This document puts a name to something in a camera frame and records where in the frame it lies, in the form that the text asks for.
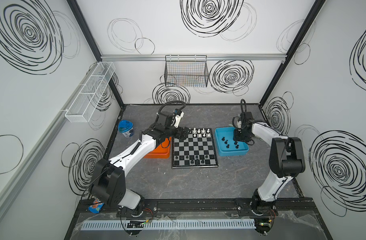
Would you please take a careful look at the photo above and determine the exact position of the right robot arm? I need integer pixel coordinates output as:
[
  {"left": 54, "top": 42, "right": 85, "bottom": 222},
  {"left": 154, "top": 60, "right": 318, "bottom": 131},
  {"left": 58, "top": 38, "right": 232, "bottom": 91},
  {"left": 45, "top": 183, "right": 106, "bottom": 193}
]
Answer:
[{"left": 232, "top": 112, "right": 305, "bottom": 216}]

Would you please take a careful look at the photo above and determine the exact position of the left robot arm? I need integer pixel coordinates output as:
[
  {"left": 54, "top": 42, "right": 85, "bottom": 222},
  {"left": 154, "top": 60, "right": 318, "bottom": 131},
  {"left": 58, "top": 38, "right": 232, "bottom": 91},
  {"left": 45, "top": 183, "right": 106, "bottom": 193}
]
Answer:
[{"left": 88, "top": 108, "right": 190, "bottom": 213}]

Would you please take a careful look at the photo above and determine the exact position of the chess board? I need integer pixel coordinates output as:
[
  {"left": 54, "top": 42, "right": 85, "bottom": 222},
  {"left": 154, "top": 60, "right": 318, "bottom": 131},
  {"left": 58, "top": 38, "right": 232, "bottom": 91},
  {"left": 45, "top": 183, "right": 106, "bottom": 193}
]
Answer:
[{"left": 172, "top": 129, "right": 219, "bottom": 169}]

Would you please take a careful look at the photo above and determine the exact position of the blue tray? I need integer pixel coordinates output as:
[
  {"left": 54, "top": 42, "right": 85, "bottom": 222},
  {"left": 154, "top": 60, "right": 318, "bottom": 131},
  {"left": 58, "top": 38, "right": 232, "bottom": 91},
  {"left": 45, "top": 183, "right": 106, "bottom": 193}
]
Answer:
[{"left": 214, "top": 127, "right": 249, "bottom": 157}]

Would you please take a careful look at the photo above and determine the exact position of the orange tray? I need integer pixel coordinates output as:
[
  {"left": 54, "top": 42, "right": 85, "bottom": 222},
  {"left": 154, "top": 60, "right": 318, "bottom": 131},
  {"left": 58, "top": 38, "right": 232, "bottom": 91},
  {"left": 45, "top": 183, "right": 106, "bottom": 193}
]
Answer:
[{"left": 144, "top": 138, "right": 172, "bottom": 159}]

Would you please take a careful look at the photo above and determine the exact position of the blue lidded cup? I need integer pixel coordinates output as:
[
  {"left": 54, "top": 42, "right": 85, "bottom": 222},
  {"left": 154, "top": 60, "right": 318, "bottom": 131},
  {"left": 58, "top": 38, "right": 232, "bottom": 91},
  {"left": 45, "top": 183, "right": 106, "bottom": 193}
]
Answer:
[{"left": 118, "top": 120, "right": 134, "bottom": 138}]

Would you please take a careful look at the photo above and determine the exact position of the candy packet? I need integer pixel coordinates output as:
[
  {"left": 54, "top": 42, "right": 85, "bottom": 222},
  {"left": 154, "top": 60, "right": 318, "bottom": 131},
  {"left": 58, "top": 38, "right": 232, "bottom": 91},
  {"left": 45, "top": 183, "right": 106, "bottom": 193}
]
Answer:
[{"left": 88, "top": 199, "right": 104, "bottom": 214}]

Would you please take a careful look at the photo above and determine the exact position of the black wire basket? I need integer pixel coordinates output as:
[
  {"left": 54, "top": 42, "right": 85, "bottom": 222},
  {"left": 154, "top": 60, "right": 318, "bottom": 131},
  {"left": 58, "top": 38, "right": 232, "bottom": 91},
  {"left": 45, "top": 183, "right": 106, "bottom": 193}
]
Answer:
[{"left": 164, "top": 55, "right": 210, "bottom": 88}]

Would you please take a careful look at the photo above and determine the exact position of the white wire shelf basket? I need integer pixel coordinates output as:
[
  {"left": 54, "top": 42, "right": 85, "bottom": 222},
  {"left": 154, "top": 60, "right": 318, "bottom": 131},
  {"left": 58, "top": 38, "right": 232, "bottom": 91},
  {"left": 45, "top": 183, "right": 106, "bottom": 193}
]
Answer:
[{"left": 65, "top": 62, "right": 116, "bottom": 123}]

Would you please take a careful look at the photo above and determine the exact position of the white cable duct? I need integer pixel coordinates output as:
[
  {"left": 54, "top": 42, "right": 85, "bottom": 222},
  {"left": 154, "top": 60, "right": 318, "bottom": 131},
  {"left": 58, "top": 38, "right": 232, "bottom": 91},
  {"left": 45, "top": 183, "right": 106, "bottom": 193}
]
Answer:
[{"left": 81, "top": 219, "right": 256, "bottom": 231}]

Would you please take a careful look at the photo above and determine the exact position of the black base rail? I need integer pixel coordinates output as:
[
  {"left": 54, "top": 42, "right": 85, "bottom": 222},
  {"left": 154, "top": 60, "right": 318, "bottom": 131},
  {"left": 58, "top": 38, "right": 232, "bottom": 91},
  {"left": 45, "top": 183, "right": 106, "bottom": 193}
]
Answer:
[{"left": 78, "top": 197, "right": 317, "bottom": 214}]

